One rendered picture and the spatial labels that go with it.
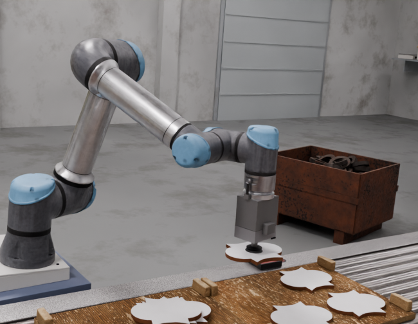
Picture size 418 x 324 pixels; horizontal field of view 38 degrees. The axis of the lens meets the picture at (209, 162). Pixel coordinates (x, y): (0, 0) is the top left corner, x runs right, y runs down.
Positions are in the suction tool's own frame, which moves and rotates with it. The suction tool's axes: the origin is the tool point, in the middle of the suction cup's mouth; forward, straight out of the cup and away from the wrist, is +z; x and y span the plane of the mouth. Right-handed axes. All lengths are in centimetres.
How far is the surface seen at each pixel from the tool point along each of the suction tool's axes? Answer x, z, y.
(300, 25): 564, -69, 843
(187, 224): 241, 103, 231
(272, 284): -0.2, 10.3, 9.2
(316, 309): -16.8, 9.4, 3.8
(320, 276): -6.4, 9.4, 21.9
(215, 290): 4.9, 8.9, -7.8
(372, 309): -25.7, 9.5, 14.4
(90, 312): 17.2, 10.1, -35.9
